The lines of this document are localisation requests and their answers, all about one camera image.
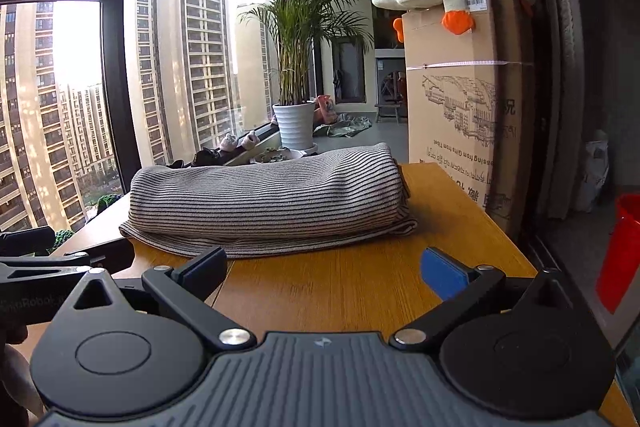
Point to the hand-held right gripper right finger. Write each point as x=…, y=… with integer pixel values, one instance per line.
x=442, y=274

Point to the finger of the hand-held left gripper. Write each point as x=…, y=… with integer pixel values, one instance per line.
x=112, y=257
x=30, y=292

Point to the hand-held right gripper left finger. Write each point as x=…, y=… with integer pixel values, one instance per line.
x=202, y=274

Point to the grey striped shirt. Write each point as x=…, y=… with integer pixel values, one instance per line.
x=270, y=207

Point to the person's left hand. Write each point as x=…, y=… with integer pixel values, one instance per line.
x=20, y=377

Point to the black shoes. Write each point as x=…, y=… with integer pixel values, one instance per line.
x=205, y=157

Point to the pale baby slippers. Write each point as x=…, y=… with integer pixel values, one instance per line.
x=239, y=142

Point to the dish of succulents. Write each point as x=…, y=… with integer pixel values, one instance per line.
x=276, y=155

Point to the printed cardboard box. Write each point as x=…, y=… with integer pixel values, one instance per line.
x=460, y=117

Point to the small stool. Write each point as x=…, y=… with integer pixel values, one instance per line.
x=389, y=112

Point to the white ribbed plant pot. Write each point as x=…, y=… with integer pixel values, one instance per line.
x=294, y=124

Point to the green cloth on floor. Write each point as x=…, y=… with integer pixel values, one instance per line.
x=345, y=126

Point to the red bucket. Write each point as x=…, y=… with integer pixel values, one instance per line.
x=620, y=252

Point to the pink toy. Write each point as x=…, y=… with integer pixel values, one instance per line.
x=324, y=109

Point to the dark door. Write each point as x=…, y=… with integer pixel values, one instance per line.
x=350, y=69

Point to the green palm plant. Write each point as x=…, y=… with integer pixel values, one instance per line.
x=305, y=7

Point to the dark window frame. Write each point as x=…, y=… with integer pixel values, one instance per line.
x=112, y=57

